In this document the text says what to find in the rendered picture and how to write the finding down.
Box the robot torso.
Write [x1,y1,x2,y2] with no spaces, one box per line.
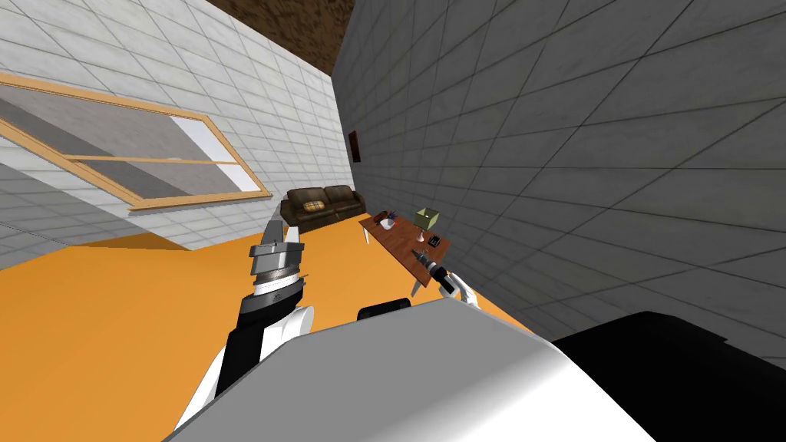
[160,297,659,442]

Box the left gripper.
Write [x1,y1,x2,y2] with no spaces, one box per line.
[248,217,307,289]

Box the brown wooden table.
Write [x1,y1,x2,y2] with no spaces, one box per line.
[358,207,454,299]

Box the wooden framed window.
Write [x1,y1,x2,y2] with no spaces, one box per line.
[0,71,274,213]

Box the brown sofa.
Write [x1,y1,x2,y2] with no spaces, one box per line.
[279,183,367,234]

